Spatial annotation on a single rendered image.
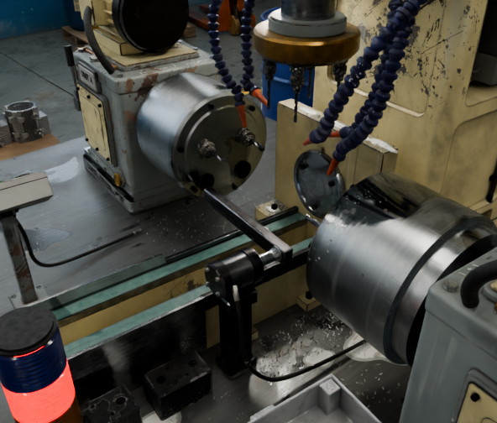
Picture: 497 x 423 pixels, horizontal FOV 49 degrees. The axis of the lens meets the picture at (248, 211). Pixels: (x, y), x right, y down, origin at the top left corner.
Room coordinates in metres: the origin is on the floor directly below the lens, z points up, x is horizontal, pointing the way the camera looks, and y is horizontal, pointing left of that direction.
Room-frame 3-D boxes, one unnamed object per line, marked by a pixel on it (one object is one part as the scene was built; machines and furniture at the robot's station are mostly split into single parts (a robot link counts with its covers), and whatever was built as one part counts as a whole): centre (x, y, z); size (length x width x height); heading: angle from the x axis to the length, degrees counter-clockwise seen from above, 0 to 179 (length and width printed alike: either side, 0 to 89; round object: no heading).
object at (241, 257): (0.75, -0.15, 0.92); 0.45 x 0.13 x 0.24; 125
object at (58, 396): (0.35, 0.20, 1.14); 0.06 x 0.06 x 0.04
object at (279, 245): (0.82, 0.01, 1.01); 0.26 x 0.04 x 0.03; 35
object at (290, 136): (1.00, -0.19, 0.97); 0.30 x 0.11 x 0.34; 35
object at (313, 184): (0.96, -0.14, 1.02); 0.15 x 0.02 x 0.15; 35
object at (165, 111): (1.20, 0.14, 1.04); 0.37 x 0.25 x 0.25; 35
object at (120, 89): (1.39, 0.28, 0.99); 0.35 x 0.31 x 0.37; 35
